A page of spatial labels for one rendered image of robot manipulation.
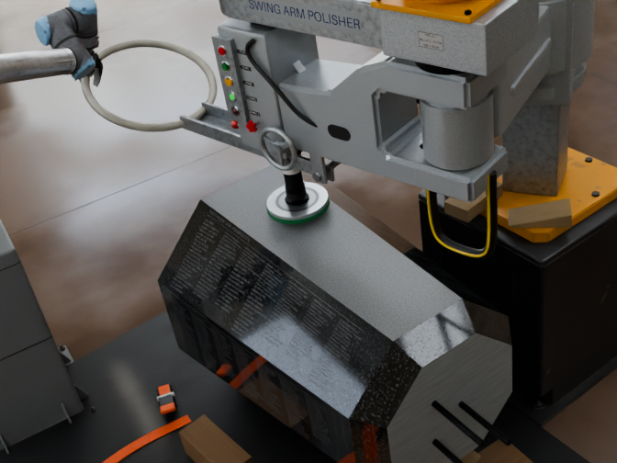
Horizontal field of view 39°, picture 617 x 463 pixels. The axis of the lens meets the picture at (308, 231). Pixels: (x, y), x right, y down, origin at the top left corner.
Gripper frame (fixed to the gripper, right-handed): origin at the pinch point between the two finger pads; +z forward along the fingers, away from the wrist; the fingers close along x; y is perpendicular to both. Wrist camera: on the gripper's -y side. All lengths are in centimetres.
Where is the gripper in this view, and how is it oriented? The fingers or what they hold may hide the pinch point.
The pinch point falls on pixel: (89, 80)
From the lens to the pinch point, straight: 336.0
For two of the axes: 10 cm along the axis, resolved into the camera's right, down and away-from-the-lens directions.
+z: -1.5, 6.3, 7.6
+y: -1.8, 7.4, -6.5
